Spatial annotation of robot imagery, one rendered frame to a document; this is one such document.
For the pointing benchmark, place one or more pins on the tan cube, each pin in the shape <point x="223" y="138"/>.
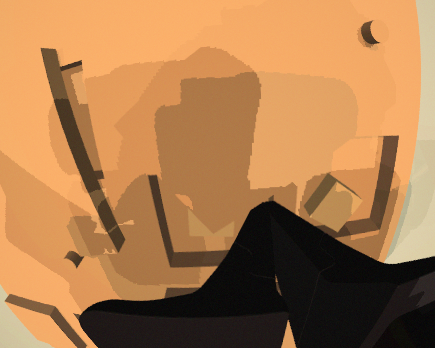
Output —
<point x="332" y="203"/>
<point x="198" y="229"/>

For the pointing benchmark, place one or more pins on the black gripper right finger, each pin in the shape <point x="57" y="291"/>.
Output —
<point x="338" y="297"/>

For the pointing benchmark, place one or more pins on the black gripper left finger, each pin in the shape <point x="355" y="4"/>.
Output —
<point x="238" y="307"/>

